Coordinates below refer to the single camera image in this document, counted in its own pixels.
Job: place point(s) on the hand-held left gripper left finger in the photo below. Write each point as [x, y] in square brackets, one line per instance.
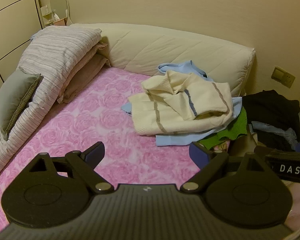
[97, 150]

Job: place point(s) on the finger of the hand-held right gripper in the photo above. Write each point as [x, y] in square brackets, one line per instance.
[261, 150]

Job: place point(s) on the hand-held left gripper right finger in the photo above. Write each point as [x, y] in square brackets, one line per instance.
[198, 153]

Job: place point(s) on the cream striped sweater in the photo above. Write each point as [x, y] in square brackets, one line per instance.
[180, 115]

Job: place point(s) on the blue jeans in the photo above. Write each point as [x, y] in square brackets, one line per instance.
[267, 127]

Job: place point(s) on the light blue garment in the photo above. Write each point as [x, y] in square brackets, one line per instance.
[175, 140]

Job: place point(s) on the pink floral blanket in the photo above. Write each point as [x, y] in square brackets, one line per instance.
[90, 120]

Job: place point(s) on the green knitted garment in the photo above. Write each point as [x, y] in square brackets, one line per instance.
[236, 127]

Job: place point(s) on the black garment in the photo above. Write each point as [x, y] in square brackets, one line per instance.
[270, 107]

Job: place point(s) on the beige folded blanket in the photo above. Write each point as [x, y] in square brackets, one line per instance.
[87, 67]

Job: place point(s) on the grey pillow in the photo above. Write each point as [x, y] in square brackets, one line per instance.
[15, 97]

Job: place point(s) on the striped folded quilt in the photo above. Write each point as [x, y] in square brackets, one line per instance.
[52, 52]

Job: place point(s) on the cream headboard cushion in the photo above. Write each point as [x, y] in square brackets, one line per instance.
[152, 47]

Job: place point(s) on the white dressing table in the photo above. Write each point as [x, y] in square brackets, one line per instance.
[60, 22]

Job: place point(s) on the small white bottle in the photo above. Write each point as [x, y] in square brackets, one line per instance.
[56, 17]

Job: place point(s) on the cream wardrobe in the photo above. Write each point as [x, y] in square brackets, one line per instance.
[10, 17]

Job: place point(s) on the wall socket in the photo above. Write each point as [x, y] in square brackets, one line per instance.
[283, 76]

